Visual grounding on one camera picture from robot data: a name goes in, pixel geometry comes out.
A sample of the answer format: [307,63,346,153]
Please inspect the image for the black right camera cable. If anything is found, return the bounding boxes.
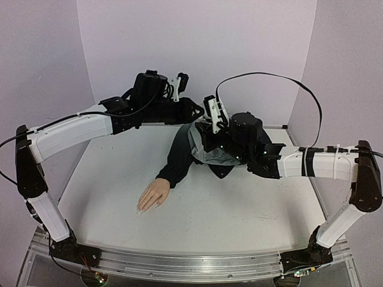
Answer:
[215,71,323,149]

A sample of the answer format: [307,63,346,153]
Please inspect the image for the aluminium front rail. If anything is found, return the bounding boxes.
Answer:
[31,232,360,286]

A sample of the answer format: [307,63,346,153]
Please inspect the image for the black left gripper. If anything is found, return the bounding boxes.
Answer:
[145,97,206,126]

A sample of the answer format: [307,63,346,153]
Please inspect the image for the mannequin hand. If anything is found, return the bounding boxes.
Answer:
[137,178,171,213]

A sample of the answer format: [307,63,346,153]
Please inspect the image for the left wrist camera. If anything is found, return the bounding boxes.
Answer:
[170,72,189,102]

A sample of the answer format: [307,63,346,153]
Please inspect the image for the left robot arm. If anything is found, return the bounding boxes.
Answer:
[16,70,204,261]

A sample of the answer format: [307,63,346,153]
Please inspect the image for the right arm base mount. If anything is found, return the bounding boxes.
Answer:
[279,227,333,276]

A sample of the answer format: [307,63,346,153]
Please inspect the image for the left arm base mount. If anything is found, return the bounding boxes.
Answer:
[48,233,107,286]

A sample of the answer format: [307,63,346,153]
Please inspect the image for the black grey jacket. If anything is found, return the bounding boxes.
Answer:
[152,120,240,194]

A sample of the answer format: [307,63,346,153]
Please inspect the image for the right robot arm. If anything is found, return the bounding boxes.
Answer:
[196,112,382,253]

